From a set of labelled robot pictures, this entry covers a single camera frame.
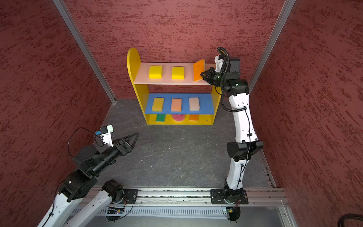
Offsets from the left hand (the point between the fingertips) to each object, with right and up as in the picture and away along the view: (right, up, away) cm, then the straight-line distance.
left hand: (136, 138), depth 64 cm
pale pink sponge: (+29, +18, +34) cm, 48 cm away
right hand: (+30, +31, +8) cm, 44 cm away
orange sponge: (+29, +8, +42) cm, 52 cm away
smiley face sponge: (+17, +8, +39) cm, 44 cm away
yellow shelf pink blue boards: (+13, +28, +50) cm, 59 cm away
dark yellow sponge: (+3, +18, +33) cm, 38 cm away
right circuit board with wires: (+48, -40, +7) cm, 63 cm away
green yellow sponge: (+4, +8, +43) cm, 44 cm away
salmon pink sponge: (+17, +17, +31) cm, 39 cm away
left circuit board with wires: (-12, -39, +7) cm, 41 cm away
